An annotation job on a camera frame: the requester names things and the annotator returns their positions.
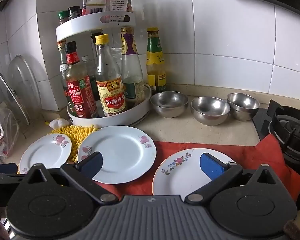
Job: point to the garlic bulb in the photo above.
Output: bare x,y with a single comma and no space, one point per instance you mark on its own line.
58,123

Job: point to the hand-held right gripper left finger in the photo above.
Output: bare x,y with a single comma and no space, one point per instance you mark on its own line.
91,166

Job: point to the stainless steel bowl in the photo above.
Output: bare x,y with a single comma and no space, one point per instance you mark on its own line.
210,110
168,102
242,103

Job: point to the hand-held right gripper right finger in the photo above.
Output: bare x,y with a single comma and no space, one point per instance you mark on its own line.
211,166

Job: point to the black dish rack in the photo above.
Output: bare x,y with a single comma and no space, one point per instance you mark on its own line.
295,132

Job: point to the yellow chenille cloth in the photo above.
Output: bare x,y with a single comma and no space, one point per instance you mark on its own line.
72,131

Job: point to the green and yellow label bottle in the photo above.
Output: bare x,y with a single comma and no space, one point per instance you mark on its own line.
155,55

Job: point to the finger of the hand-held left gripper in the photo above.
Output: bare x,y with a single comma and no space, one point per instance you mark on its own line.
5,168

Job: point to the small glass pot lid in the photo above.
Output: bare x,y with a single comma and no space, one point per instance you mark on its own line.
7,95

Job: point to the small pink-flower white plate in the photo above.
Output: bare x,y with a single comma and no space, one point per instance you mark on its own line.
43,152

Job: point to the red label soy sauce bottle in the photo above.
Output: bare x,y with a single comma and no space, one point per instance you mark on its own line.
77,97

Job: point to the black cap spice jar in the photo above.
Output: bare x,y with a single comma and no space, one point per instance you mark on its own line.
74,12

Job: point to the red cloth mat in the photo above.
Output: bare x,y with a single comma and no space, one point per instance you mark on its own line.
170,146

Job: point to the purple label clear bottle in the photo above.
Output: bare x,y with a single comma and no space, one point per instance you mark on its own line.
130,45

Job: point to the yellow cap vinegar bottle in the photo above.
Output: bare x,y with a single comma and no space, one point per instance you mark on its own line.
112,97

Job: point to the multicolour-flower gold-rim plate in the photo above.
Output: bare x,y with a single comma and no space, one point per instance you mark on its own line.
180,177

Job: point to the green cap spice jar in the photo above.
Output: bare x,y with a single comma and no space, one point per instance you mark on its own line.
63,17

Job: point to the large glass pot lid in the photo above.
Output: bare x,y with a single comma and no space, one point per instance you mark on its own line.
22,85

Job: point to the clear plastic bag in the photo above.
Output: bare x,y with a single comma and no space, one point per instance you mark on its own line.
1,132

